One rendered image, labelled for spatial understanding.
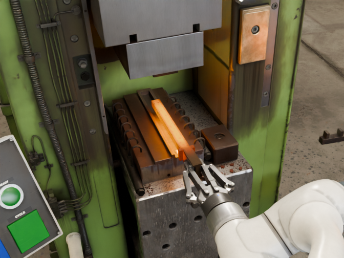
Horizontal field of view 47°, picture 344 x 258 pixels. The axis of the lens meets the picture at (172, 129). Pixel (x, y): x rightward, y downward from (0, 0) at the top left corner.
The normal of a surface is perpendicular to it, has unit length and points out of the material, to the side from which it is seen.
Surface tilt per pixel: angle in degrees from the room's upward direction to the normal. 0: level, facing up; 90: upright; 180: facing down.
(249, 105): 90
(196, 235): 90
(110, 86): 90
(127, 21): 90
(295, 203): 38
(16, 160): 60
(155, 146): 0
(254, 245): 19
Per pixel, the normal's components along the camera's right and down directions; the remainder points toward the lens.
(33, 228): 0.57, -0.07
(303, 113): -0.04, -0.82
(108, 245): 0.32, 0.53
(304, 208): -0.29, -0.46
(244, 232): -0.40, -0.73
